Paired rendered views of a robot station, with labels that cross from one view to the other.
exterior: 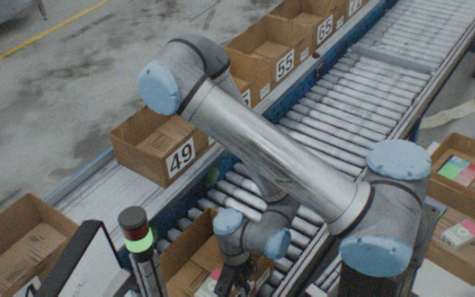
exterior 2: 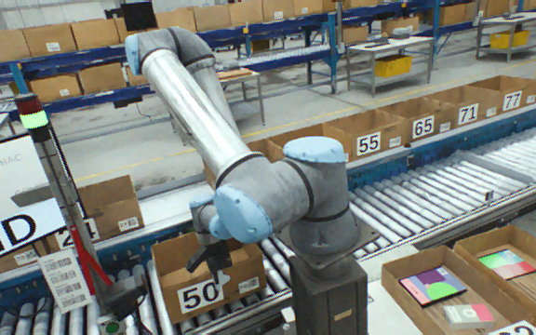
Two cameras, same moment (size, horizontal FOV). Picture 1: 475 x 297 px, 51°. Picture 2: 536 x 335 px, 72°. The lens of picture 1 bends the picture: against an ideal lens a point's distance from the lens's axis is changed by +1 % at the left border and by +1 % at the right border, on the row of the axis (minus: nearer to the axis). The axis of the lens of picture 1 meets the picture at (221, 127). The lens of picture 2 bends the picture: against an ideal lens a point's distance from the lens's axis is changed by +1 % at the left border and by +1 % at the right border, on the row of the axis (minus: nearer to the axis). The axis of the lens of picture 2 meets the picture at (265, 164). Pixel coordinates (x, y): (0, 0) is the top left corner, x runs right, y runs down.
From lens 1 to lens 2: 0.88 m
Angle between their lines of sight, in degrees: 28
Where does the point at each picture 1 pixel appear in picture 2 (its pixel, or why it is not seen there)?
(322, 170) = (218, 128)
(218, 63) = (194, 51)
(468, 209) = (489, 296)
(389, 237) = (240, 190)
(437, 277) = not seen: outside the picture
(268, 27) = (374, 120)
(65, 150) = not seen: hidden behind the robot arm
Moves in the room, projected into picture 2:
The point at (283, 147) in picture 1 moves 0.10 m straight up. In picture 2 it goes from (194, 104) to (187, 65)
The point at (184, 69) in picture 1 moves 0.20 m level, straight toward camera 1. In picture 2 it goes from (150, 39) to (101, 51)
